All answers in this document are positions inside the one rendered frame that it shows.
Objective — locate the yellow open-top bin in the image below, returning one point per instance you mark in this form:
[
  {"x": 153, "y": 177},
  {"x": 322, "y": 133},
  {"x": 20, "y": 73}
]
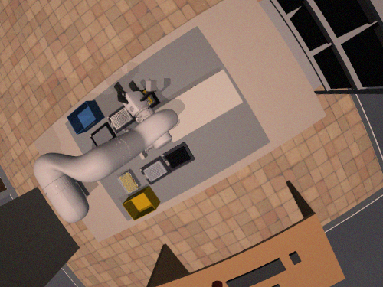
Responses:
[{"x": 136, "y": 207}]

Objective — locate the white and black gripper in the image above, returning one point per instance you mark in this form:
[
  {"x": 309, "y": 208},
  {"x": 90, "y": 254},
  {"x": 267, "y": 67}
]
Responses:
[{"x": 132, "y": 99}]

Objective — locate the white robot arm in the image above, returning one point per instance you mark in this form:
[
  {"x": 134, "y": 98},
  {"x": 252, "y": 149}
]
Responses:
[{"x": 56, "y": 173}]

